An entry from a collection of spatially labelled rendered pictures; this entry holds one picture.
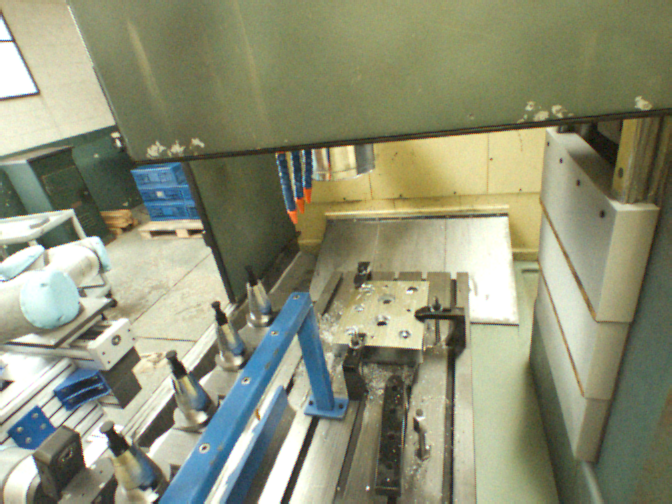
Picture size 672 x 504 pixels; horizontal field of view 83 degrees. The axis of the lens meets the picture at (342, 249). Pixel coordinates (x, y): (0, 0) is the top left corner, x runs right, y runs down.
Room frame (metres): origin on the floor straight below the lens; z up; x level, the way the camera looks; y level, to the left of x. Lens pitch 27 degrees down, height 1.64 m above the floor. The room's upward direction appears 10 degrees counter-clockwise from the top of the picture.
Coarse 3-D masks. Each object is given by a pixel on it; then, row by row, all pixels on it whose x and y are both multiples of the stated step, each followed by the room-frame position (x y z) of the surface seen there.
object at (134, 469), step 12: (132, 444) 0.30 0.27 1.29; (108, 456) 0.29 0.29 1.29; (120, 456) 0.29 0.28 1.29; (132, 456) 0.29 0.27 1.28; (144, 456) 0.30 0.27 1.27; (120, 468) 0.29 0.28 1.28; (132, 468) 0.29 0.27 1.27; (144, 468) 0.29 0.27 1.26; (156, 468) 0.31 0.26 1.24; (120, 480) 0.28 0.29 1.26; (132, 480) 0.28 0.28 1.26; (144, 480) 0.29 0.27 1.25; (156, 480) 0.30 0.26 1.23; (132, 492) 0.28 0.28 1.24; (144, 492) 0.28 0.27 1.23
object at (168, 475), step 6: (156, 462) 0.33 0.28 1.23; (162, 462) 0.32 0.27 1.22; (162, 468) 0.32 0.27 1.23; (168, 468) 0.31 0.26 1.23; (168, 474) 0.31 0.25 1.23; (174, 474) 0.32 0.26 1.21; (162, 480) 0.30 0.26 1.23; (168, 480) 0.30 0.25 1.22; (162, 486) 0.30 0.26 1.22; (168, 486) 0.30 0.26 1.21; (120, 492) 0.29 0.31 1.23; (156, 492) 0.29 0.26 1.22; (162, 492) 0.29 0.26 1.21; (120, 498) 0.29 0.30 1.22; (150, 498) 0.28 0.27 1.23; (156, 498) 0.28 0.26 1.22
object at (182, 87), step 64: (128, 0) 0.52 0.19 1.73; (192, 0) 0.49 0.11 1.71; (256, 0) 0.47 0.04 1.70; (320, 0) 0.45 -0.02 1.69; (384, 0) 0.42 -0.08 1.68; (448, 0) 0.41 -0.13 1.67; (512, 0) 0.39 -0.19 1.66; (576, 0) 0.37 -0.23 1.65; (640, 0) 0.35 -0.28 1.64; (128, 64) 0.53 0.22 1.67; (192, 64) 0.50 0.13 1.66; (256, 64) 0.47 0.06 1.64; (320, 64) 0.45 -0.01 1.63; (384, 64) 0.43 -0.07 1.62; (448, 64) 0.41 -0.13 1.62; (512, 64) 0.39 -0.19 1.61; (576, 64) 0.37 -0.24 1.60; (640, 64) 0.35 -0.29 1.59; (128, 128) 0.54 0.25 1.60; (192, 128) 0.51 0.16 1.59; (256, 128) 0.48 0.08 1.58; (320, 128) 0.45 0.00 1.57; (384, 128) 0.43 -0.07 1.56; (448, 128) 0.41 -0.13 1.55; (512, 128) 0.39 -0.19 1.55
